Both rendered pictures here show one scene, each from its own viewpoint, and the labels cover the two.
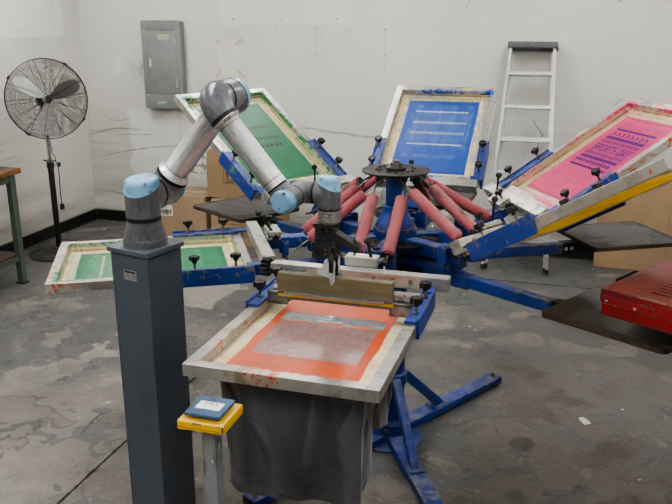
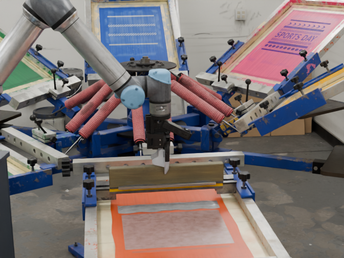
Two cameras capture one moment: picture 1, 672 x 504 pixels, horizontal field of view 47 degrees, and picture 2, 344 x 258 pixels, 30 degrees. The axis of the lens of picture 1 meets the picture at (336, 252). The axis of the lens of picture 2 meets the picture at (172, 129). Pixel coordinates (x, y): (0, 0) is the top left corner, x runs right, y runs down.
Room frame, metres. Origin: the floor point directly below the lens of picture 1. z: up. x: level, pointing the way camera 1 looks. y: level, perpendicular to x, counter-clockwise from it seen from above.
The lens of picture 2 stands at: (0.51, 0.85, 1.83)
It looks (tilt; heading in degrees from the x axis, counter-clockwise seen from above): 16 degrees down; 336
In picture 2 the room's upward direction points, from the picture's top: 1 degrees counter-clockwise
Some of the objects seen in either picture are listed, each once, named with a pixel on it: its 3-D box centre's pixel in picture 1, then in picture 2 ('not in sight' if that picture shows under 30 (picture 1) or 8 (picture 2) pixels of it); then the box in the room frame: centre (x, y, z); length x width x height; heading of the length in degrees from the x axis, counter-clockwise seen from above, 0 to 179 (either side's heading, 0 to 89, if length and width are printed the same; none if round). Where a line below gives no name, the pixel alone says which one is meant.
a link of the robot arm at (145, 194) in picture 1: (143, 195); not in sight; (2.56, 0.65, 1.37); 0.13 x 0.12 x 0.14; 162
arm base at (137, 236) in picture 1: (144, 229); not in sight; (2.55, 0.65, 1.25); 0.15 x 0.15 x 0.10
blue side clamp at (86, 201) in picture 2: (268, 296); (89, 195); (2.64, 0.24, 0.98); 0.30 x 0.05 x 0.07; 163
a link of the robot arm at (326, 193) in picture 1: (328, 193); (158, 85); (2.49, 0.02, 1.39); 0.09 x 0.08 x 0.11; 72
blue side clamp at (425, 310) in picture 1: (420, 312); (238, 187); (2.48, -0.29, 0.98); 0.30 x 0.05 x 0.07; 163
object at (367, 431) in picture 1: (378, 412); not in sight; (2.22, -0.13, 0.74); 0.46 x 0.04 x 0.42; 163
